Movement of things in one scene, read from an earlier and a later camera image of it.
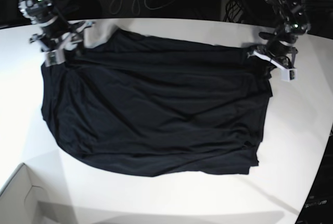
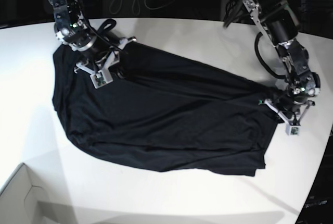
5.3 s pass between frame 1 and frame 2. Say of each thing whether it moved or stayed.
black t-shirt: moved
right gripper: moved
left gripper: moved
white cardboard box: stayed
